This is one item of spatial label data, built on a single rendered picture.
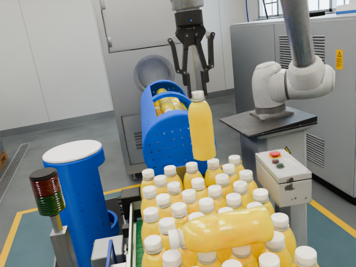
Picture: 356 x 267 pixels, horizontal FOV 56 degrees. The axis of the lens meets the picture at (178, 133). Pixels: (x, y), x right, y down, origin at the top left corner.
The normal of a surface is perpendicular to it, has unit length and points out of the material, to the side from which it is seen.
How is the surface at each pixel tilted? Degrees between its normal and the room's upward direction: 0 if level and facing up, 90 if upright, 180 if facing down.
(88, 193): 90
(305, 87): 117
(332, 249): 0
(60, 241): 90
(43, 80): 90
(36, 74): 90
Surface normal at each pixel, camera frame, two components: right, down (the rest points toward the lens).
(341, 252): -0.13, -0.94
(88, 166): 0.65, 0.16
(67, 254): 0.11, 0.30
